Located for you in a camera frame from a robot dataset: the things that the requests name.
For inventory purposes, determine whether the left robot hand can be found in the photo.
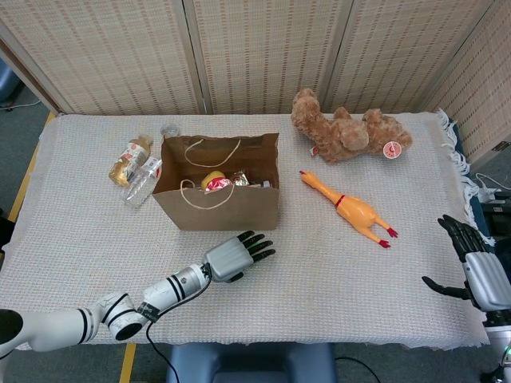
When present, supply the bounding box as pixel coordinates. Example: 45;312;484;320
200;230;277;285

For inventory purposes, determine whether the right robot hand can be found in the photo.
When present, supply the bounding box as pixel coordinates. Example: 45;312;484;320
422;214;511;312

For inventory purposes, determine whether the green chips can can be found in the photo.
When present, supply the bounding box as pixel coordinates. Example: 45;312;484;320
205;178;233;193

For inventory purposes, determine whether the yellow toy pear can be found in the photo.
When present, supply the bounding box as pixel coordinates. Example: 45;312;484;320
200;170;224;189

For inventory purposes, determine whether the brown paper shopping bag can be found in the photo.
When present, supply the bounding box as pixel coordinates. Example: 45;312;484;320
151;130;280;231

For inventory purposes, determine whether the small clear plastic bottle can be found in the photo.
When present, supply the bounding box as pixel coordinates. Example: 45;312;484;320
123;156;163;208

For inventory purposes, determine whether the amber tea bottle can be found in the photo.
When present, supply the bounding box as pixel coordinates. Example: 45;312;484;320
109;134;155;188

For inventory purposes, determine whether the black equipment box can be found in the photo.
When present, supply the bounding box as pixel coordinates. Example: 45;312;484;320
477;199;511;244

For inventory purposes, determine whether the white woven tablecloth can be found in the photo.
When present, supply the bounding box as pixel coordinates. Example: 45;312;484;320
0;107;496;352

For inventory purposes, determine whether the blue padded seat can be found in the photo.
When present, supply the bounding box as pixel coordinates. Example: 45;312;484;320
165;342;337;383

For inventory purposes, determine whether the yellow rubber chicken toy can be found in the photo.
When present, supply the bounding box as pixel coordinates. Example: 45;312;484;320
299;169;399;250

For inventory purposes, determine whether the brown plush teddy bear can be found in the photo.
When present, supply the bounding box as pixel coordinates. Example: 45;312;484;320
290;88;414;164

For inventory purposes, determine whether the bamboo folding screen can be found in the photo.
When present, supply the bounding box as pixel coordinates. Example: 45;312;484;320
0;0;511;160

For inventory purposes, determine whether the blue rounded chair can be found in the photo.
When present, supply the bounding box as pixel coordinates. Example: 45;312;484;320
0;59;21;104

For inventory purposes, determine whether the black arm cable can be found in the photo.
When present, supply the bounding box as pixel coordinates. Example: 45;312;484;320
144;273;213;383

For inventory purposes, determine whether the black floor cable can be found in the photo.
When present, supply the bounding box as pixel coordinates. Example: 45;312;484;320
334;356;380;380

